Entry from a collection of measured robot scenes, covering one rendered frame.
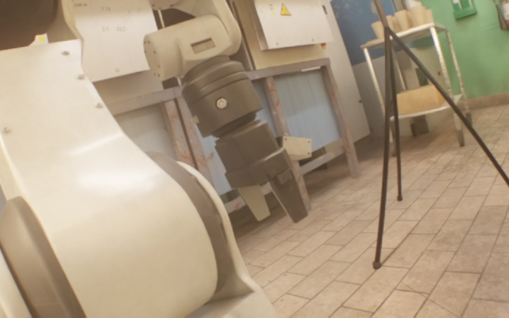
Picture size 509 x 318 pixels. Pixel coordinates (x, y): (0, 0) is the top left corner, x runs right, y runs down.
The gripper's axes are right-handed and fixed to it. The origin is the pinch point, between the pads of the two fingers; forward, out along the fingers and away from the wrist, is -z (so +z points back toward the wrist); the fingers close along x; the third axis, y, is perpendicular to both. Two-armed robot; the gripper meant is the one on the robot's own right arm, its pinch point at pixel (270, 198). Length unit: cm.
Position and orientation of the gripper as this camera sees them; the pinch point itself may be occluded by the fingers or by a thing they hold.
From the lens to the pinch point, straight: 47.0
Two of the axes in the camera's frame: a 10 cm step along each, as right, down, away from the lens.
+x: -3.9, 1.4, 9.1
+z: -4.4, -9.0, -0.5
